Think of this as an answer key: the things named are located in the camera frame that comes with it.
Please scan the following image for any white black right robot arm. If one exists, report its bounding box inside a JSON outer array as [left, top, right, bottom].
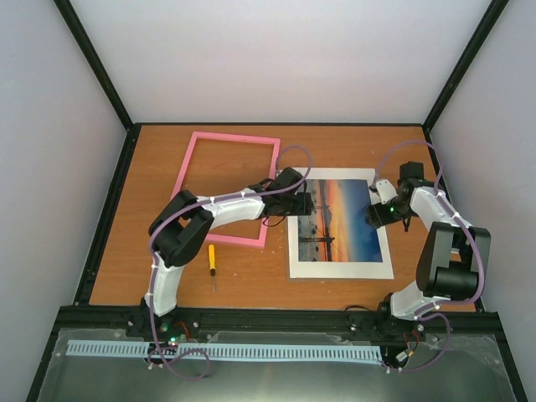
[[365, 162, 491, 338]]

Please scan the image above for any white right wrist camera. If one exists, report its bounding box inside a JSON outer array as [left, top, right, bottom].
[[369, 179, 397, 204]]

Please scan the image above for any pink picture frame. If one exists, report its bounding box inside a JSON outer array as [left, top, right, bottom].
[[171, 131, 281, 248]]

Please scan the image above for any sunset photo print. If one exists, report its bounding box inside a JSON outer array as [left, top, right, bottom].
[[297, 179, 383, 263]]

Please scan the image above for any black corner post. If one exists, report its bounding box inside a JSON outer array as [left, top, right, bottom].
[[422, 0, 509, 134], [53, 0, 135, 129]]

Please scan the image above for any black right corner post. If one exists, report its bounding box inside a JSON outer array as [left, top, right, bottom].
[[422, 0, 509, 134]]

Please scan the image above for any black left corner post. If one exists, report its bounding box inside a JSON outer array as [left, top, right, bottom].
[[53, 0, 135, 129]]

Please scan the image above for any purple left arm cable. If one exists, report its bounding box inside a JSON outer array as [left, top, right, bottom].
[[147, 145, 312, 379]]

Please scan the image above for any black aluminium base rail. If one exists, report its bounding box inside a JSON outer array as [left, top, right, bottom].
[[125, 306, 502, 347]]

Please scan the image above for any yellow handled screwdriver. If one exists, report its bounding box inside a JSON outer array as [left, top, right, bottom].
[[208, 245, 216, 291]]

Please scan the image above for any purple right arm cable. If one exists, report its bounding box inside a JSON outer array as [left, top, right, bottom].
[[373, 140, 487, 373]]

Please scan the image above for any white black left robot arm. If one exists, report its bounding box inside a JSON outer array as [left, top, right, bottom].
[[144, 167, 313, 338]]

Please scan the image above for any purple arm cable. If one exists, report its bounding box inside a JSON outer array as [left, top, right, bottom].
[[373, 140, 487, 373], [147, 145, 312, 379]]

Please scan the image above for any white photo mat board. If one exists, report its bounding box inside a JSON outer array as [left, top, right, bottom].
[[287, 167, 394, 280]]

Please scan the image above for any light blue slotted cable duct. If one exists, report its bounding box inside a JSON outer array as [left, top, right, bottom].
[[64, 340, 382, 365]]

